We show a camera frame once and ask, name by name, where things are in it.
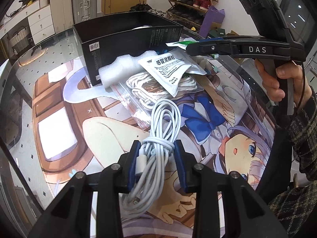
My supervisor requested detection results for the wooden shoe rack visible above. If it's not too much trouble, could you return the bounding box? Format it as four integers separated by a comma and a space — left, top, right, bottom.
166, 0, 219, 31

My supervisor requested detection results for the bagged white cord bundle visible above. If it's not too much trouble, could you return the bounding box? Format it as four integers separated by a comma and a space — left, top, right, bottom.
110, 70, 199, 130

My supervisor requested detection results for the person right plaid forearm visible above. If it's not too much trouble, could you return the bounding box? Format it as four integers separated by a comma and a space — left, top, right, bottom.
255, 86, 317, 238

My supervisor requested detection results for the white foam sheet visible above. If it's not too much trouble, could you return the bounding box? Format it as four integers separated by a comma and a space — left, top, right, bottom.
98, 51, 157, 89

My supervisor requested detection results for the green white medicine packet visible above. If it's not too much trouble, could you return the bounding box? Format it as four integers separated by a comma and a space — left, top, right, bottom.
166, 40, 198, 50

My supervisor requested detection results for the white vanity desk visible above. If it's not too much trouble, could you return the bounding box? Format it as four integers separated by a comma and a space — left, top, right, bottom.
1, 0, 55, 45

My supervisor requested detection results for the anime print desk mat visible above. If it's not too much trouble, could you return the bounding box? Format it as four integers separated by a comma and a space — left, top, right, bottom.
32, 47, 276, 238

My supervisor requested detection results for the person right hand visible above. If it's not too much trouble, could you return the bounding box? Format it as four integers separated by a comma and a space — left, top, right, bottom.
254, 59, 313, 103

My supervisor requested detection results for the cardboard box on floor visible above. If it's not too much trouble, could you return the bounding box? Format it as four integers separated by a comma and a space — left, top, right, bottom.
207, 22, 238, 38

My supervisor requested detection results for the silver aluminium suitcase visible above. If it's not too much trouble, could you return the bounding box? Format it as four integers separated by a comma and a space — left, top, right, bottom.
72, 0, 97, 24

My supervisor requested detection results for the purple bag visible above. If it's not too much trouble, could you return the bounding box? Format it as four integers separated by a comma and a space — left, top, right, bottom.
199, 5, 225, 38

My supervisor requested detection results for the white grey medicine packet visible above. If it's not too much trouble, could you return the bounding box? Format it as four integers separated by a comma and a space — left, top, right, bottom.
138, 48, 207, 97

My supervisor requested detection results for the woven laundry basket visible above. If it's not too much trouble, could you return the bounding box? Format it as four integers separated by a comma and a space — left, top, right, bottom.
9, 27, 30, 55

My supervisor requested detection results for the pile of shoes on floor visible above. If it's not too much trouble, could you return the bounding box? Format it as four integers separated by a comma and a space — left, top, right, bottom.
130, 4, 169, 18

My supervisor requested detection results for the white charging cable bundle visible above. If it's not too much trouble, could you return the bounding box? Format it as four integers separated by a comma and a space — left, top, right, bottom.
119, 98, 182, 216

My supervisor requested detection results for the beige suitcase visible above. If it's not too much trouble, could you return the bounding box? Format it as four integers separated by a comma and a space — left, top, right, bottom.
49, 0, 74, 33

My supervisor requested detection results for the black cardboard storage box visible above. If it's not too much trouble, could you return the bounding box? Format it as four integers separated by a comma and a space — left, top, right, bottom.
73, 11, 183, 86

